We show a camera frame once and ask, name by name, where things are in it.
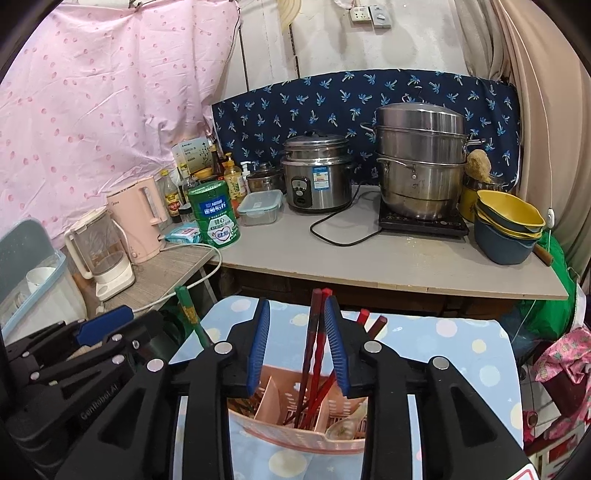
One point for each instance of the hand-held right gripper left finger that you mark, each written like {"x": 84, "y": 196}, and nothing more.
{"x": 258, "y": 344}

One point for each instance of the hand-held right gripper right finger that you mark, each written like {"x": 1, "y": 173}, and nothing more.
{"x": 334, "y": 344}

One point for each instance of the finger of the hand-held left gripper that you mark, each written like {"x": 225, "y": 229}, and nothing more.
{"x": 92, "y": 357}
{"x": 104, "y": 323}

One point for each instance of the dark red chopstick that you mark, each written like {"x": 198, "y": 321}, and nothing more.
{"x": 362, "y": 318}
{"x": 308, "y": 350}
{"x": 319, "y": 350}
{"x": 376, "y": 325}

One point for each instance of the green chopstick with gold band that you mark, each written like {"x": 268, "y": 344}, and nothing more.
{"x": 191, "y": 318}

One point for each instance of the pink plastic utensil basket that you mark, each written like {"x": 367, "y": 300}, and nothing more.
{"x": 277, "y": 415}

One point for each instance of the white glass kettle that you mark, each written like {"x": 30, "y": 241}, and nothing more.
{"x": 99, "y": 258}

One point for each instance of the white bowl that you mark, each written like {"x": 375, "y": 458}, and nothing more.
{"x": 41, "y": 280}

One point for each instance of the white dish box blue lid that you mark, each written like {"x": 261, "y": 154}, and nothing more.
{"x": 32, "y": 295}

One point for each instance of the pale soup spoon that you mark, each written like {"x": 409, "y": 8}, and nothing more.
{"x": 344, "y": 428}

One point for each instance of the pink electric kettle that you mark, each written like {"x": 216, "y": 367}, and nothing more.
{"x": 136, "y": 221}

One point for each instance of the blue wet wipes pack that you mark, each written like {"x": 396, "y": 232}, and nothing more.
{"x": 182, "y": 235}

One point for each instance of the blue dotted tablecloth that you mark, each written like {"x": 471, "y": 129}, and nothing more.
{"x": 461, "y": 350}

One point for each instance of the green tin can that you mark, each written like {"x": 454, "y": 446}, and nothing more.
{"x": 214, "y": 217}

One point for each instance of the clear food container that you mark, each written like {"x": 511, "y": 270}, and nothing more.
{"x": 259, "y": 207}

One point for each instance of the black induction cooker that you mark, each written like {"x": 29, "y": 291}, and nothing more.
{"x": 425, "y": 226}

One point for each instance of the small lidded steel pot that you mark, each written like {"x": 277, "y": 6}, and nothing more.
{"x": 264, "y": 180}

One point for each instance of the yellow oil bottle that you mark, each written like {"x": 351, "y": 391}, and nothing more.
{"x": 234, "y": 180}

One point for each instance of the steel rice cooker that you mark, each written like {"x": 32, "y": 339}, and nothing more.
{"x": 318, "y": 175}

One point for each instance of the white pump bottle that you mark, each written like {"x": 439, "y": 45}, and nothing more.
{"x": 244, "y": 170}

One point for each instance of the white green carton box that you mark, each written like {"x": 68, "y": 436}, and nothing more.
{"x": 193, "y": 157}

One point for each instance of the yellow container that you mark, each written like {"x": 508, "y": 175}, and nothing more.
{"x": 468, "y": 203}

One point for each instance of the stacked steel steamer pot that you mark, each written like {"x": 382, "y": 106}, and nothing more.
{"x": 420, "y": 157}

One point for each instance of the stack of yellow blue bowls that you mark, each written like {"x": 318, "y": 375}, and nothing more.
{"x": 508, "y": 226}

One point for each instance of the pink dotted curtain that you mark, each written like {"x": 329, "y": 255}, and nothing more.
{"x": 106, "y": 101}

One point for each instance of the green plastic bag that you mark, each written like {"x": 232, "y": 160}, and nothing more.
{"x": 554, "y": 286}

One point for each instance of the brown loofah sponge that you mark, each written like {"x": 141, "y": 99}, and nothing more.
{"x": 478, "y": 165}

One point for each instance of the pink floral cloth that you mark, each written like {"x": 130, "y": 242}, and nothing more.
{"x": 568, "y": 355}

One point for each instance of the navy printed cloth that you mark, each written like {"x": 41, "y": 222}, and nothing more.
{"x": 332, "y": 101}

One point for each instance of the beige curtain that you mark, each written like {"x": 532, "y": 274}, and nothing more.
{"x": 540, "y": 92}

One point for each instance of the white wall socket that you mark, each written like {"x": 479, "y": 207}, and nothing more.
{"x": 359, "y": 14}

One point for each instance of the white wall dial switch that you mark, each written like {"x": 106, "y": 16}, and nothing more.
{"x": 381, "y": 15}

